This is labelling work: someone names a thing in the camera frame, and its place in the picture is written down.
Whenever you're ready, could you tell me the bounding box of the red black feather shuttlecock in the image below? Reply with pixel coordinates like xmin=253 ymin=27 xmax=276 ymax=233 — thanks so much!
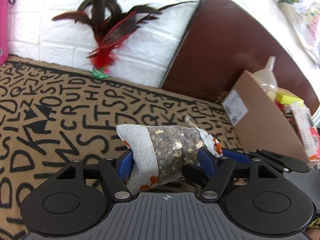
xmin=51 ymin=0 xmax=198 ymax=81

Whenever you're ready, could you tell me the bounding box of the brown cardboard box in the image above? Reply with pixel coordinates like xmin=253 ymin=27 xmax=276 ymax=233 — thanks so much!
xmin=221 ymin=70 xmax=312 ymax=163

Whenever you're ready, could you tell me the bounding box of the letter print blanket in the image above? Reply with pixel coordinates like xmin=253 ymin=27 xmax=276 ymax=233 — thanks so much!
xmin=0 ymin=55 xmax=245 ymax=240

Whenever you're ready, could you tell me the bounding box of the clear plastic funnel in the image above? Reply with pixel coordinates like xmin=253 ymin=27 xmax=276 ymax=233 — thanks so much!
xmin=252 ymin=56 xmax=278 ymax=98

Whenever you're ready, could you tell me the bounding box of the gauze herb sachet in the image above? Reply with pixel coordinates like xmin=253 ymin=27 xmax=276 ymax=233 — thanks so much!
xmin=116 ymin=124 xmax=222 ymax=193

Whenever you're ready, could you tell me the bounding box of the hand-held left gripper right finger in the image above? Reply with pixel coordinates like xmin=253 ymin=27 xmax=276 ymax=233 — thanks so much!
xmin=182 ymin=147 xmax=286 ymax=203

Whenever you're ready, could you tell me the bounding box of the pink thermos bottle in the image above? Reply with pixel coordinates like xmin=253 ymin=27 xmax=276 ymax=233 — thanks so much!
xmin=0 ymin=0 xmax=16 ymax=66

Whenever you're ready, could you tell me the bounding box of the brown wooden headboard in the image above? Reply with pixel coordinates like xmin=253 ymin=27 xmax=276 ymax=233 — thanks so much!
xmin=160 ymin=0 xmax=320 ymax=122

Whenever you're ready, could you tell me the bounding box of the small yellow box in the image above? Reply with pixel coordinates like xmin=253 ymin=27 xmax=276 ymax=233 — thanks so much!
xmin=275 ymin=88 xmax=304 ymax=106

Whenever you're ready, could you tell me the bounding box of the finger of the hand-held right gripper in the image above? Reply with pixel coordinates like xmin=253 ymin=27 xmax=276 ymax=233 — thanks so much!
xmin=221 ymin=148 xmax=310 ymax=173

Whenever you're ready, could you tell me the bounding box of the floral plastic bag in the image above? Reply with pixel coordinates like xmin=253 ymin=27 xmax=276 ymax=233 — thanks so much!
xmin=277 ymin=0 xmax=320 ymax=68

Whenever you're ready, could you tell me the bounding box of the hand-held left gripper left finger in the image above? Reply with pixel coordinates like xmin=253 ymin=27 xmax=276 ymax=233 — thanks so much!
xmin=56 ymin=152 xmax=134 ymax=203

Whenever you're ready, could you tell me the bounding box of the white orange medicine box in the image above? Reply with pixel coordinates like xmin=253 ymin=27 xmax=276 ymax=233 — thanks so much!
xmin=290 ymin=101 xmax=320 ymax=161

